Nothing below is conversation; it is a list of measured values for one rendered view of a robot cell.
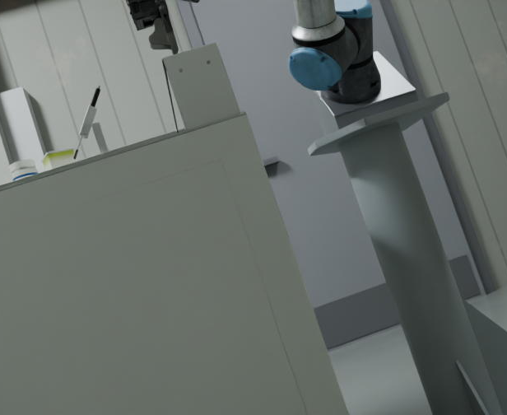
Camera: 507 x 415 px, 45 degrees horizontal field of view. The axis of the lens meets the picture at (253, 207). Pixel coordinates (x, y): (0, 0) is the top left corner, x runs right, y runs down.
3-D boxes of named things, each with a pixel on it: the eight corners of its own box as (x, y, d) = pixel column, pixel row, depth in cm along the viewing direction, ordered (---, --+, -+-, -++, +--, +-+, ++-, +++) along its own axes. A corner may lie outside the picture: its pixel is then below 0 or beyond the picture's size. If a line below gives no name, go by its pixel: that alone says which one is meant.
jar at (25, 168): (15, 197, 171) (5, 165, 172) (22, 200, 178) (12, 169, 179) (40, 189, 172) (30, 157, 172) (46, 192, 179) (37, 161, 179)
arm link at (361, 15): (381, 43, 152) (380, -10, 143) (360, 72, 144) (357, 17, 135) (337, 37, 158) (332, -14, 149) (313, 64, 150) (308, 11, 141)
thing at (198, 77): (188, 137, 100) (161, 57, 101) (194, 184, 155) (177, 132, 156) (243, 119, 101) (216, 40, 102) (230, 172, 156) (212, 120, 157)
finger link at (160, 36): (155, 62, 142) (143, 25, 143) (180, 55, 143) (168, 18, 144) (155, 58, 139) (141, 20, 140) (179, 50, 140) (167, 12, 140)
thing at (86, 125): (86, 159, 155) (70, 109, 156) (89, 162, 159) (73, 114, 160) (109, 151, 156) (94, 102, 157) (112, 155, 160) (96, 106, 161)
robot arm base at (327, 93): (373, 66, 164) (371, 31, 157) (388, 96, 152) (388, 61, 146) (316, 76, 164) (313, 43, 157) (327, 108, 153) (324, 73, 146)
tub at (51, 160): (53, 175, 161) (46, 151, 162) (48, 184, 168) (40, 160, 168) (81, 170, 165) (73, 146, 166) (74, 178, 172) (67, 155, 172)
